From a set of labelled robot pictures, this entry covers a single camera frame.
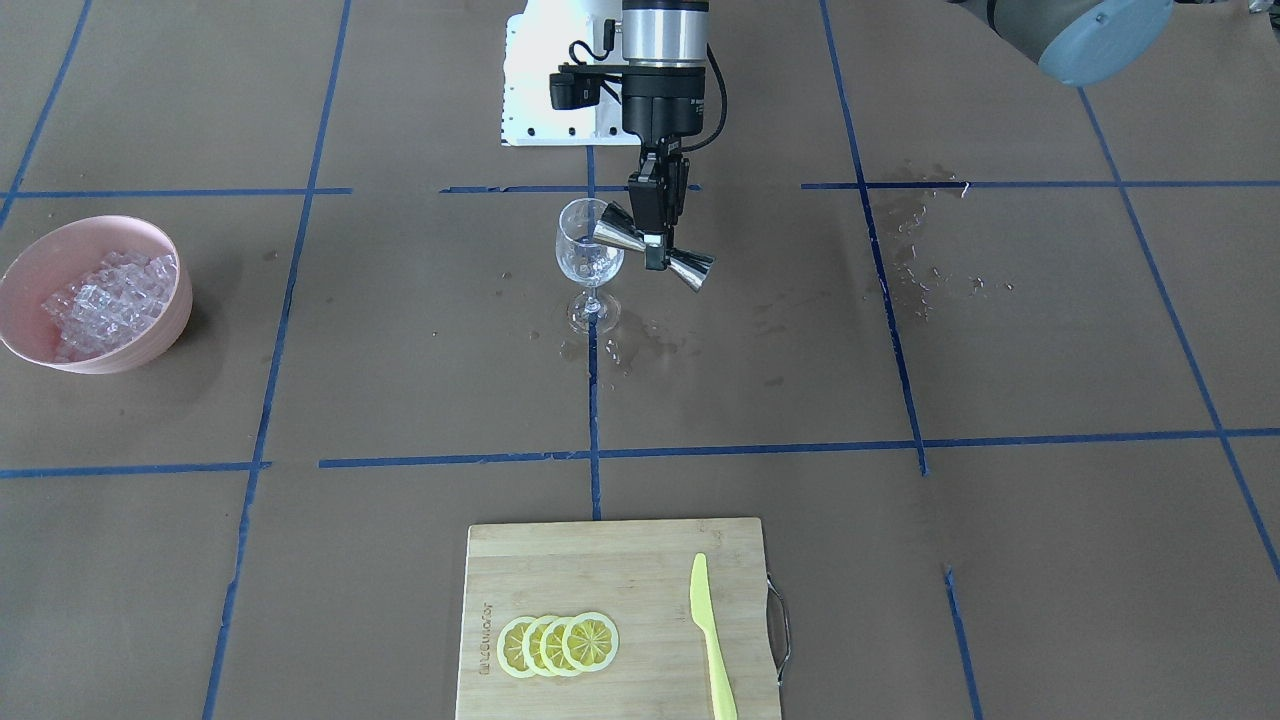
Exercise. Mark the yellow plastic knife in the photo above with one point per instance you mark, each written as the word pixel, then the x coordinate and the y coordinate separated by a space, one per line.
pixel 722 703

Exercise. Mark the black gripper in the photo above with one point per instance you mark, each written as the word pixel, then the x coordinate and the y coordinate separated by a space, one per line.
pixel 663 105

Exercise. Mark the clear wine glass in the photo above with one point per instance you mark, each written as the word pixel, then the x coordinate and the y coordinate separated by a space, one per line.
pixel 589 264

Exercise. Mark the bamboo cutting board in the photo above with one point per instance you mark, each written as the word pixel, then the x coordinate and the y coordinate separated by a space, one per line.
pixel 636 572

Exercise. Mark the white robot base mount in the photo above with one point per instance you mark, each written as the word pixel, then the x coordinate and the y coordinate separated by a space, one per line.
pixel 550 33

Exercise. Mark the steel jigger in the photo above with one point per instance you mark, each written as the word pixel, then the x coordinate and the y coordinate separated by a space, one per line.
pixel 616 228

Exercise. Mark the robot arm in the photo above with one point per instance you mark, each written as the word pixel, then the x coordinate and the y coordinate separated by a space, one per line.
pixel 1078 43

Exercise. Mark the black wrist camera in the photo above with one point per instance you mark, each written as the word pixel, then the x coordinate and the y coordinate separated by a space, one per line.
pixel 577 86

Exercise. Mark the pink bowl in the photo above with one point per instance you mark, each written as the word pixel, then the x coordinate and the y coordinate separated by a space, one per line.
pixel 61 257

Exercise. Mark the lemon slice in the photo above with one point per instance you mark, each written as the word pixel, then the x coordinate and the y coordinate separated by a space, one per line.
pixel 551 651
pixel 531 645
pixel 511 656
pixel 590 642

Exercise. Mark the clear ice cubes pile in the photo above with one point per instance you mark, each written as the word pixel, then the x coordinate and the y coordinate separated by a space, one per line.
pixel 112 305

